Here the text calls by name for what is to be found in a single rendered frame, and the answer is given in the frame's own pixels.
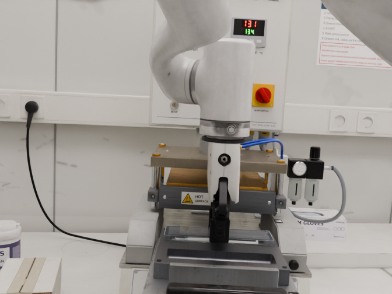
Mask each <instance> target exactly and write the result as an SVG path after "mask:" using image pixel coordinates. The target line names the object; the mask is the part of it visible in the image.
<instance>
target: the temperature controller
mask: <svg viewBox="0 0 392 294"><path fill-rule="evenodd" d="M242 27H245V28H257V20H245V19H242Z"/></svg>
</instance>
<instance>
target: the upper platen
mask: <svg viewBox="0 0 392 294"><path fill-rule="evenodd" d="M266 184H268V180H262V178H261V177H260V175H259V174H258V172H247V171H240V180H239V189H249V190H268V187H267V185H266ZM166 185H174V186H195V187H208V180H207V170H205V169H184V168H171V169H170V173H169V176H168V179H167V182H166Z"/></svg>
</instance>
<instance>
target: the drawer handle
mask: <svg viewBox="0 0 392 294"><path fill-rule="evenodd" d="M166 294H287V292H286V290H285V289H283V288H266V287H255V286H233V285H211V284H200V283H178V282H170V283H168V284H167V287H166Z"/></svg>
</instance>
